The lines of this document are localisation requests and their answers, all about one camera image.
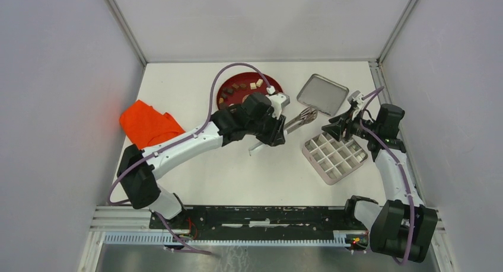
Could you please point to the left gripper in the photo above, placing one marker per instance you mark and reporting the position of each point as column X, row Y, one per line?
column 276, row 137

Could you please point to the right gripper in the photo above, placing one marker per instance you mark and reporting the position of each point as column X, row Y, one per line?
column 340, row 123

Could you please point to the silver tin lid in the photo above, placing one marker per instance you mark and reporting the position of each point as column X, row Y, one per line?
column 323, row 94

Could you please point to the metal tongs white handle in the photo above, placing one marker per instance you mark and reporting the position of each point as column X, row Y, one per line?
column 307, row 116

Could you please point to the pink compartment box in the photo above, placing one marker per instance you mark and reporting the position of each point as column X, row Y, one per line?
column 333, row 160

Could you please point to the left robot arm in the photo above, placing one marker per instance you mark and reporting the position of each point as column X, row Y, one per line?
column 139, row 169

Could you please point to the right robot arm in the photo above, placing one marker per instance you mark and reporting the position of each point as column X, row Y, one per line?
column 403, row 227

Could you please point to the red round tray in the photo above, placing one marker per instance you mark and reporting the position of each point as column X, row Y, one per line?
column 236, row 89

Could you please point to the orange cloth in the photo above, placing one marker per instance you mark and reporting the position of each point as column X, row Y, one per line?
column 144, row 126

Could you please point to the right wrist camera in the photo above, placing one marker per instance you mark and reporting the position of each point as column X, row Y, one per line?
column 356, row 100

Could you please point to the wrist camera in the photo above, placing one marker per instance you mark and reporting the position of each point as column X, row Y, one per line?
column 356, row 100
column 278, row 101

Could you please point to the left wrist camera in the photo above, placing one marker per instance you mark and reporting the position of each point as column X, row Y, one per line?
column 278, row 101

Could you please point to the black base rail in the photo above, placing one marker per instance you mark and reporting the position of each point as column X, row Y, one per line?
column 261, row 223

